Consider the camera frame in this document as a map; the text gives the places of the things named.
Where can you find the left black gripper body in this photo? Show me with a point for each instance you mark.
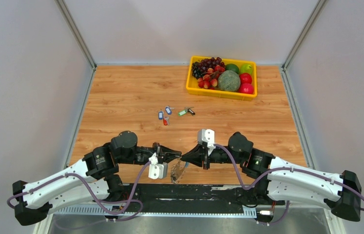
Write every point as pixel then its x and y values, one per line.
pixel 143 153

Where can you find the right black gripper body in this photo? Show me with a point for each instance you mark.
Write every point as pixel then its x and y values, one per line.
pixel 218 155

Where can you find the large keyring with small rings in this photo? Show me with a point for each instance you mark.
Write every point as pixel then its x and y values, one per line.
pixel 178 170

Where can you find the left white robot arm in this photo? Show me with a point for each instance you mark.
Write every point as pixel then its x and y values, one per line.
pixel 92 178

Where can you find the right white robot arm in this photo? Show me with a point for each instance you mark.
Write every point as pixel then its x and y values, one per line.
pixel 278 179

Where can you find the red tag key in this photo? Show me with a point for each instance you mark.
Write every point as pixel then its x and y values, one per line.
pixel 165 120

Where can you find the blue tag key left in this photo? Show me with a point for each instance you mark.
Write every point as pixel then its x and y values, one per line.
pixel 161 115

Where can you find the green tag key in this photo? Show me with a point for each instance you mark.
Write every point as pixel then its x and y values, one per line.
pixel 183 112

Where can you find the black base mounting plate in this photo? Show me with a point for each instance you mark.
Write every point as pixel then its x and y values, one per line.
pixel 197 199

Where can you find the lower red apple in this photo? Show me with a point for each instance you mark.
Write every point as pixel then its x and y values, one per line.
pixel 246 88

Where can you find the red apple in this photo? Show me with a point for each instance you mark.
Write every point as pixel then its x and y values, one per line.
pixel 246 88
pixel 245 78

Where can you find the red cherries cluster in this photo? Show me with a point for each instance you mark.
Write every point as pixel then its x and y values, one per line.
pixel 208 78

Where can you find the green netted melon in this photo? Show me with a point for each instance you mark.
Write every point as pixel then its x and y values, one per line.
pixel 229 81

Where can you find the upper red apple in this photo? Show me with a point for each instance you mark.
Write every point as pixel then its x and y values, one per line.
pixel 245 78

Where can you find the dark purple grape bunch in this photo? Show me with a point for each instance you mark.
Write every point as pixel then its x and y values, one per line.
pixel 207 66

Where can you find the dark green lime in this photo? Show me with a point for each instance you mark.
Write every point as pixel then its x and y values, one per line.
pixel 232 67

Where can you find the light green apple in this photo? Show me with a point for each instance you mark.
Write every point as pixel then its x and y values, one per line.
pixel 247 68

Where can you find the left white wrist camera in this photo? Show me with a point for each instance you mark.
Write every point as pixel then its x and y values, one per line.
pixel 157 170

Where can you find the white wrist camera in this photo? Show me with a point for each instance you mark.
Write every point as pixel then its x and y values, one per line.
pixel 207 136
pixel 157 170

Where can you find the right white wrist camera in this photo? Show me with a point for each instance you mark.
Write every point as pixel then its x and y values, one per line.
pixel 207 136

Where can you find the aluminium front rail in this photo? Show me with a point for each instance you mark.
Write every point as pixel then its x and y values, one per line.
pixel 89 218

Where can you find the left aluminium corner post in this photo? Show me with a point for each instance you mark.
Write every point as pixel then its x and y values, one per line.
pixel 64 9

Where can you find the aluminium corner post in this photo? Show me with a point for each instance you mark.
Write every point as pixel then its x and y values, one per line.
pixel 64 9
pixel 304 32

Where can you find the right aluminium corner post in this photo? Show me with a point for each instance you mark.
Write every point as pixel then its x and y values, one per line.
pixel 304 32

